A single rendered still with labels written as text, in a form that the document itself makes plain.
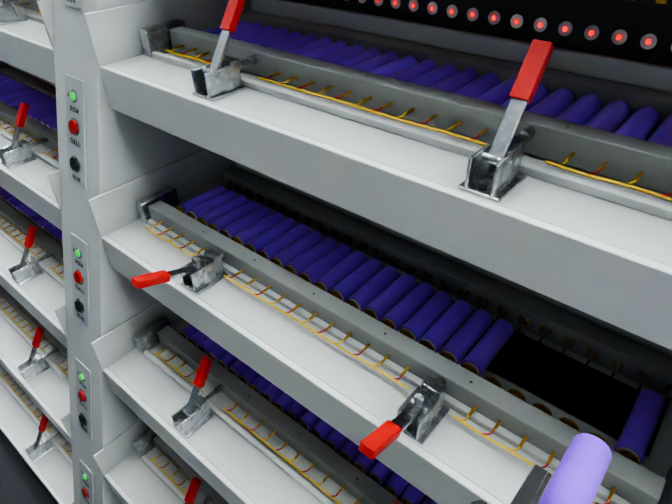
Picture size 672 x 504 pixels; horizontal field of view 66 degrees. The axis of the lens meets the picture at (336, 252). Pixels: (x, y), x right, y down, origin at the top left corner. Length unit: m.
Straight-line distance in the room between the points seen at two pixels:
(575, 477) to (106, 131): 0.54
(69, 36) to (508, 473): 0.59
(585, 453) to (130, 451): 0.73
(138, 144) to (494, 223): 0.45
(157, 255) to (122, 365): 0.20
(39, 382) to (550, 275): 0.91
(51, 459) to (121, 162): 0.70
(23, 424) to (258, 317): 0.84
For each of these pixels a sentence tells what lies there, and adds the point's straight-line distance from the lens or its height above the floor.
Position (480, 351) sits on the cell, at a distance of 0.46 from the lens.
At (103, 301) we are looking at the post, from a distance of 0.71.
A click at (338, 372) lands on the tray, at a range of 0.46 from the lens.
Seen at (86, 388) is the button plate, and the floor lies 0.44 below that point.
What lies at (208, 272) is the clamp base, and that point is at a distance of 0.55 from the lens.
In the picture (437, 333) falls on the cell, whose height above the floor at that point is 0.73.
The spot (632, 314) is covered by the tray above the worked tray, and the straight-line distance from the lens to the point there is 0.32.
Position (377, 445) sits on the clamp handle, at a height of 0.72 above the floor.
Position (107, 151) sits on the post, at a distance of 0.64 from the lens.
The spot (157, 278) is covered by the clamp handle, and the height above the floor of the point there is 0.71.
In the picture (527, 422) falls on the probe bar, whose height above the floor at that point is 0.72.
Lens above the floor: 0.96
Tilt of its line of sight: 24 degrees down
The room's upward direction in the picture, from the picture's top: 11 degrees clockwise
